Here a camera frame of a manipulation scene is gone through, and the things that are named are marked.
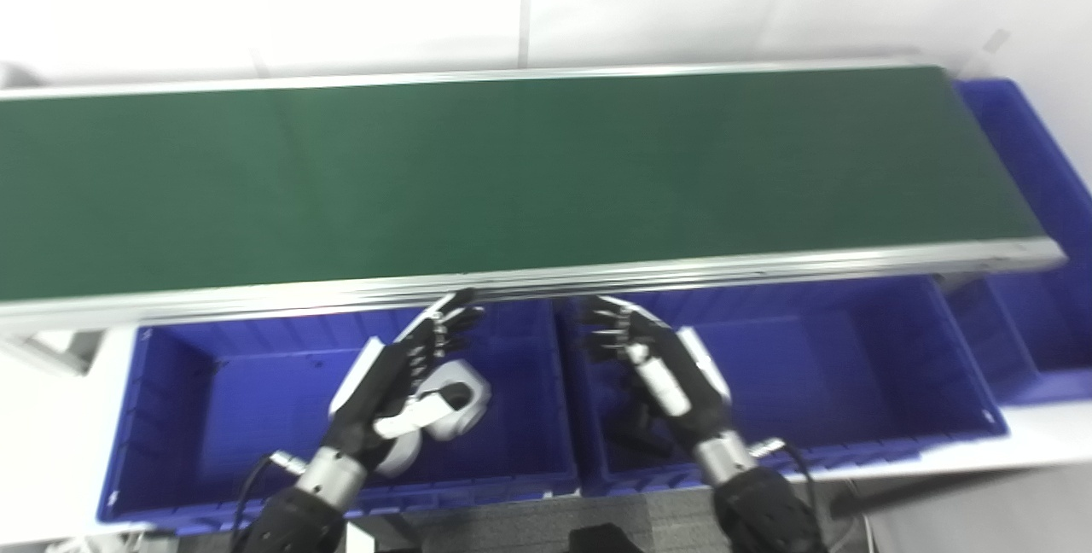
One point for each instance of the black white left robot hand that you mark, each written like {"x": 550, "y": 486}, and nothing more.
{"x": 375, "y": 399}

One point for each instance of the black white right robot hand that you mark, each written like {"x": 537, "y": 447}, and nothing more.
{"x": 682, "y": 382}

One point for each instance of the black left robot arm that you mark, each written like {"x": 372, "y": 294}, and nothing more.
{"x": 299, "y": 510}

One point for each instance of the white plastic part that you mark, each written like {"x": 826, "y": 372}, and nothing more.
{"x": 469, "y": 404}

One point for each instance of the blue plastic bin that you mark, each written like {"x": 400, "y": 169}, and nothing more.
{"x": 836, "y": 365}
{"x": 1049, "y": 186}
{"x": 239, "y": 399}

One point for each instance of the green conveyor belt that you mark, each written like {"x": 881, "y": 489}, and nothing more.
{"x": 512, "y": 177}
{"x": 597, "y": 273}

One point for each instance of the black robot torso part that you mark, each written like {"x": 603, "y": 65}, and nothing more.
{"x": 601, "y": 540}

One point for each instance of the aluminium conveyor leg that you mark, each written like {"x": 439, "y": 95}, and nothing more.
{"x": 43, "y": 352}

